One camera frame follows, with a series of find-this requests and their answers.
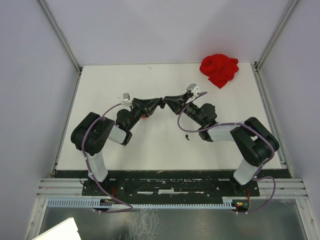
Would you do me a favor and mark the black round earbud case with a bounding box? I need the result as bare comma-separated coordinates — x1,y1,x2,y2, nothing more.
159,99,166,109

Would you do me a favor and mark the aluminium frame post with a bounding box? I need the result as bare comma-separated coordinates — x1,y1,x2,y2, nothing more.
36,0,82,73
254,0,301,71

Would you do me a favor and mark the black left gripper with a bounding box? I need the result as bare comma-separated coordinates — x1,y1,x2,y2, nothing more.
127,97,161,131

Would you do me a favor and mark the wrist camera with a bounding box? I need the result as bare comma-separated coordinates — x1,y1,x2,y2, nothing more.
186,83,200,99
121,93,132,107

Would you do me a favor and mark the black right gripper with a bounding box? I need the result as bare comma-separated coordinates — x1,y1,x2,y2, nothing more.
163,92,204,126

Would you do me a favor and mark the white slotted cable duct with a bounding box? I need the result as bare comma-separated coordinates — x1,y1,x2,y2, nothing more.
46,197,236,210

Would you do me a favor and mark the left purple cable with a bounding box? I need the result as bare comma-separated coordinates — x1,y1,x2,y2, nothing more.
81,103,135,215

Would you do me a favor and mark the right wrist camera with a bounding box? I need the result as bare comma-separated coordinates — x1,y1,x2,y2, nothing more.
186,83,200,99

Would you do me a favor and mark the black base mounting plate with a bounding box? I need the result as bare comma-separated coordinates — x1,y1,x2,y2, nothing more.
82,178,260,197

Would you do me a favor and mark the white paper sheet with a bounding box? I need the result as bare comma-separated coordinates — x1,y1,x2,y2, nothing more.
34,217,81,240

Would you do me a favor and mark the right aluminium frame post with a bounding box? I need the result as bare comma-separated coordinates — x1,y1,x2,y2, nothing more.
254,0,301,71

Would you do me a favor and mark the left aluminium frame post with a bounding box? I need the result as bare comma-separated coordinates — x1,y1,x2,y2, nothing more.
36,0,82,73

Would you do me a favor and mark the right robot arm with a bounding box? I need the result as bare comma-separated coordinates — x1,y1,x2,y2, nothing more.
163,92,280,196

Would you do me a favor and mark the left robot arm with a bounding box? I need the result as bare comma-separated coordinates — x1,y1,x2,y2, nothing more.
70,97,163,195

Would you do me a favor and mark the red crumpled cloth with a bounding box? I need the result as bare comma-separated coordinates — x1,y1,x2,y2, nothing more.
199,54,239,89

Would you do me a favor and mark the aluminium front rail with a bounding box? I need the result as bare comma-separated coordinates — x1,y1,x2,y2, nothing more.
36,178,308,199

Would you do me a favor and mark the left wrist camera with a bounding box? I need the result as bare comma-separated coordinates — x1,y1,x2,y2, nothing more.
121,93,132,107

